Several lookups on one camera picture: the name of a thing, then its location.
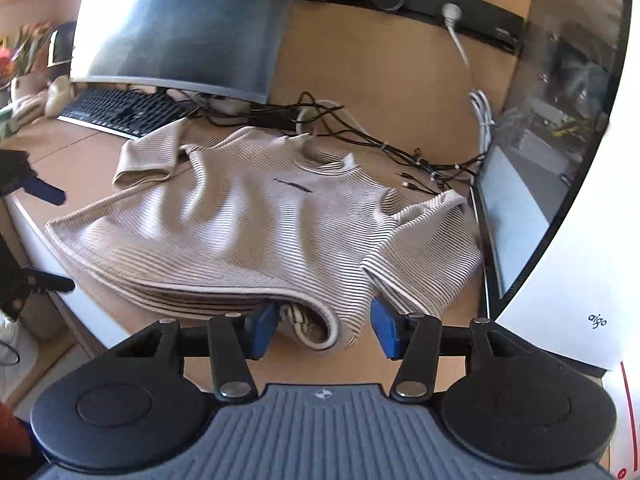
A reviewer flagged beige striped shirt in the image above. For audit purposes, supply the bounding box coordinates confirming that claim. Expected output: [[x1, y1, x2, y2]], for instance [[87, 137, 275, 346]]
[[45, 121, 484, 352]]

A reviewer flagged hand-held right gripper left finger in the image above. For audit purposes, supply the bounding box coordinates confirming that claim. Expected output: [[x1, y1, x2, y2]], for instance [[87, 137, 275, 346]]
[[117, 301, 279, 403]]

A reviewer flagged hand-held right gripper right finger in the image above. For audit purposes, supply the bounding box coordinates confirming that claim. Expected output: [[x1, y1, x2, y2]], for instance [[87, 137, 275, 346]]
[[370, 296, 526, 404]]

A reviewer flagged bunch of flowers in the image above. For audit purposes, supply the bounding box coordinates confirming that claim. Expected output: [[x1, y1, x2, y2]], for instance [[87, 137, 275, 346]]
[[0, 22, 54, 92]]

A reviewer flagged black computer monitor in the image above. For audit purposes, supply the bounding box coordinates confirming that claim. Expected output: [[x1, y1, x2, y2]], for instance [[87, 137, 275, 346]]
[[70, 0, 304, 106]]

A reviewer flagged white plug with cable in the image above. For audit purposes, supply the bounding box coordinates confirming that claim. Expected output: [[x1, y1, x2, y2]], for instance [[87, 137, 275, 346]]
[[440, 2, 499, 162]]

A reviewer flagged white box with red lines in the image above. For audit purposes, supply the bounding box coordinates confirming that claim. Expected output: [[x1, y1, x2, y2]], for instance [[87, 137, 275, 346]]
[[600, 360, 640, 480]]

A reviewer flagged black cable bundle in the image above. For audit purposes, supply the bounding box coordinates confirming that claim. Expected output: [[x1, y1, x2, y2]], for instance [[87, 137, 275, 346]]
[[200, 91, 489, 196]]

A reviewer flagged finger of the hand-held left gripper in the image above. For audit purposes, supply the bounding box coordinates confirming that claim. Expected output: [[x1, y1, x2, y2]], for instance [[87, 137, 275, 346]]
[[0, 150, 67, 206], [0, 232, 76, 324]]

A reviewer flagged white monitor base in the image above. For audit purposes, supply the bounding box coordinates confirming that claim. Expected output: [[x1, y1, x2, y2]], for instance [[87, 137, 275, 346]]
[[165, 89, 251, 116]]

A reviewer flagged black keyboard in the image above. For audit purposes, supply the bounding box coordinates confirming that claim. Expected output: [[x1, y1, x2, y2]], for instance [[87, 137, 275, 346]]
[[56, 87, 201, 141]]

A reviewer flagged beige plush toy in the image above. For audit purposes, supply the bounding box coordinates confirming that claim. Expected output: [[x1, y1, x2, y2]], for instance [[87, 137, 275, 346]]
[[10, 75, 77, 122]]

